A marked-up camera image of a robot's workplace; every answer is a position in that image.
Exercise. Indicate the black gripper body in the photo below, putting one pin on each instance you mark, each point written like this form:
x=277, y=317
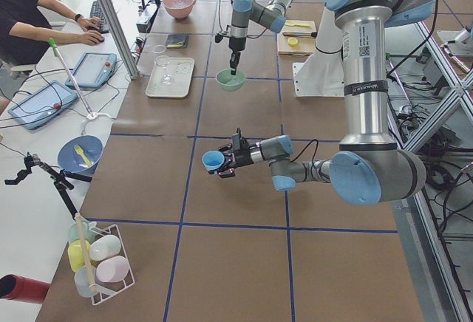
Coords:
x=235, y=44
x=242, y=157

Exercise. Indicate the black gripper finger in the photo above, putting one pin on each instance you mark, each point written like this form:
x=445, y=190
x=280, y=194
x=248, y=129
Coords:
x=226, y=170
x=232, y=61
x=236, y=61
x=227, y=149

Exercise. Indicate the light blue cup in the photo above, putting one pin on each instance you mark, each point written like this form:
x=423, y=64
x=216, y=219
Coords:
x=213, y=160

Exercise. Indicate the green bowl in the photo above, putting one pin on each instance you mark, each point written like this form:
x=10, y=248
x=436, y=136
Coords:
x=227, y=74

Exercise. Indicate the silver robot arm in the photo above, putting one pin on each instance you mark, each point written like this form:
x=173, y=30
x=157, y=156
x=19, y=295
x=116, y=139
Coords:
x=271, y=16
x=369, y=167

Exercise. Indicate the ice cubes in bowl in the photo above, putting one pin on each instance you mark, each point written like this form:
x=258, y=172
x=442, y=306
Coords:
x=232, y=82

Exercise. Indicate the pink bowl of ice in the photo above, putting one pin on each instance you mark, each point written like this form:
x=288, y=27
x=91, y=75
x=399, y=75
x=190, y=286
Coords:
x=179, y=9

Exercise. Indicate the blue bowl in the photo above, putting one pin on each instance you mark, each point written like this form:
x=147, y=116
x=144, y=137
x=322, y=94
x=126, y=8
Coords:
x=69, y=161

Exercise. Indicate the wooden cutting board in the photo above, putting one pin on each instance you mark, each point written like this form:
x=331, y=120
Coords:
x=306, y=46

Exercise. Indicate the lemon half slice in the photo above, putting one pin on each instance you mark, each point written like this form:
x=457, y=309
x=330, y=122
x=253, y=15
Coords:
x=292, y=42

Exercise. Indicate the yellow plastic knife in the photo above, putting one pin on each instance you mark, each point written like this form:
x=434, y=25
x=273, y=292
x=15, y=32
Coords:
x=291, y=24

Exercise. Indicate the cream bear tray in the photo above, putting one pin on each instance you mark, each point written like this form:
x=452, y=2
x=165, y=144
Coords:
x=181, y=69

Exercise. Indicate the steel muddler black tip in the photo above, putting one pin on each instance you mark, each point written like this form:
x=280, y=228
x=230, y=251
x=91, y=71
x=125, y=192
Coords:
x=300, y=34

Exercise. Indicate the clear wine glass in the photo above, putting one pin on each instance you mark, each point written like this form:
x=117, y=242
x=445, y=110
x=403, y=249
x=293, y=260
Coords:
x=162, y=62

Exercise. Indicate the clear small dish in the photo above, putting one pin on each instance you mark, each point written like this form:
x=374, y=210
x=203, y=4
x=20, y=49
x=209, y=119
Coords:
x=159, y=49

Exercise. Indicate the blue teach pendant far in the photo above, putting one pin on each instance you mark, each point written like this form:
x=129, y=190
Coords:
x=94, y=69

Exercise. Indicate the blue teach pendant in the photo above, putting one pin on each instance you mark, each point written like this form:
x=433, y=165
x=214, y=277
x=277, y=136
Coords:
x=94, y=69
x=40, y=107

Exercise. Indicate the white cup on rack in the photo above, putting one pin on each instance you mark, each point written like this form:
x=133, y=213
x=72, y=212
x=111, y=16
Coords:
x=105, y=247

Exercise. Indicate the black keyboard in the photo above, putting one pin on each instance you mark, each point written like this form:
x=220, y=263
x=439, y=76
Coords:
x=96, y=11

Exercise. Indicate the yellow plastic fork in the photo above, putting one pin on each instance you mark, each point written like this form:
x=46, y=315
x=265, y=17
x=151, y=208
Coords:
x=80, y=152

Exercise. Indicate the pink cup on rack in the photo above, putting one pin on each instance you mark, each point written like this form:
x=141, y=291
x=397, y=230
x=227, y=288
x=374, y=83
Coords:
x=113, y=269

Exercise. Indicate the mint cup on rack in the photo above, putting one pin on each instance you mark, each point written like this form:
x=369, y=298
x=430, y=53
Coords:
x=88, y=231

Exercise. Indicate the yellow cup on rack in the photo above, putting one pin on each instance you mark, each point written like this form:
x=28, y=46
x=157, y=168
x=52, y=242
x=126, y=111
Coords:
x=75, y=255

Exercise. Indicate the blue teach pendant near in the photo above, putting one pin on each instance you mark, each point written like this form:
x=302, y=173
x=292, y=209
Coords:
x=40, y=107

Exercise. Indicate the person in black shirt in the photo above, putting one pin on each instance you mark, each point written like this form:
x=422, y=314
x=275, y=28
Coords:
x=25, y=31

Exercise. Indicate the red cylinder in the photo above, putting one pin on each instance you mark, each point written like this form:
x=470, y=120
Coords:
x=19, y=288

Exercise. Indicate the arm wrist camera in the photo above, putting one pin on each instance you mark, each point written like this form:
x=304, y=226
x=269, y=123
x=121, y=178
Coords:
x=239, y=143

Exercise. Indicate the white wire rack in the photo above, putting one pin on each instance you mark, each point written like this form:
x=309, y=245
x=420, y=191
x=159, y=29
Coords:
x=85, y=280

